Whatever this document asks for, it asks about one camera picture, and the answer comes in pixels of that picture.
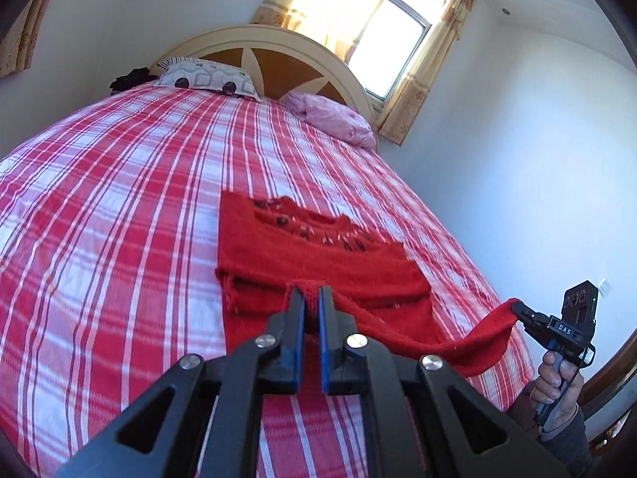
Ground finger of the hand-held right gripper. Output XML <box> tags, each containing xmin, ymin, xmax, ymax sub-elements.
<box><xmin>512</xmin><ymin>300</ymin><xmax>551</xmax><ymax>325</ymax></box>
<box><xmin>522</xmin><ymin>319</ymin><xmax>555</xmax><ymax>348</ymax></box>

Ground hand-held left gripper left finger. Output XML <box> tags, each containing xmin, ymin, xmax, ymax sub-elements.
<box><xmin>52</xmin><ymin>286</ymin><xmax>307</xmax><ymax>478</ymax></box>

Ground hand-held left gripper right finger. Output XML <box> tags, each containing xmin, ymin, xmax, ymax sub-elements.
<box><xmin>317</xmin><ymin>285</ymin><xmax>573</xmax><ymax>478</ymax></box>

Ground red knitted sweater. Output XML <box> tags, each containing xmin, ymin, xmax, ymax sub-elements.
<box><xmin>215</xmin><ymin>190</ymin><xmax>523</xmax><ymax>378</ymax></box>

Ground person's right forearm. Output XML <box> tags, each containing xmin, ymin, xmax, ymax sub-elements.
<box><xmin>540</xmin><ymin>406</ymin><xmax>593</xmax><ymax>476</ymax></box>

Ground person's right hand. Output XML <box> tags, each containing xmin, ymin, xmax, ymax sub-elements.
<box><xmin>529</xmin><ymin>351</ymin><xmax>585</xmax><ymax>431</ymax></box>

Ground red plaid bed sheet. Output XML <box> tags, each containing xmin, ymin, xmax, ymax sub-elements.
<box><xmin>0</xmin><ymin>82</ymin><xmax>538</xmax><ymax>478</ymax></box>

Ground pink pillow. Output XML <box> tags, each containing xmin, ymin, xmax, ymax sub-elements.
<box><xmin>281</xmin><ymin>91</ymin><xmax>378</xmax><ymax>150</ymax></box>

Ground yellow curtain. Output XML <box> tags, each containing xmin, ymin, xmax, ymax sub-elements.
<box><xmin>251</xmin><ymin>0</ymin><xmax>411</xmax><ymax>61</ymax></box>
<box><xmin>0</xmin><ymin>0</ymin><xmax>65</xmax><ymax>78</ymax></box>
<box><xmin>379</xmin><ymin>0</ymin><xmax>476</xmax><ymax>146</ymax></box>

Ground grey patterned pillow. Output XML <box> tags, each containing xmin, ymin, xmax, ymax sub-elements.
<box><xmin>152</xmin><ymin>57</ymin><xmax>262</xmax><ymax>103</ymax></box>

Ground cream wooden headboard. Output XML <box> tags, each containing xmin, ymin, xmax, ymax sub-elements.
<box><xmin>158</xmin><ymin>25</ymin><xmax>375</xmax><ymax>123</ymax></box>

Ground white framed window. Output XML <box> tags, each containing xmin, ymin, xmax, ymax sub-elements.
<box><xmin>346</xmin><ymin>0</ymin><xmax>451</xmax><ymax>105</ymax></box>

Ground black cloth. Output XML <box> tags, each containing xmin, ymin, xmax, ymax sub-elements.
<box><xmin>109</xmin><ymin>66</ymin><xmax>162</xmax><ymax>94</ymax></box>

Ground brown wooden frame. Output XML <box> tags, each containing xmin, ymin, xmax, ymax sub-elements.
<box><xmin>580</xmin><ymin>326</ymin><xmax>637</xmax><ymax>451</ymax></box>

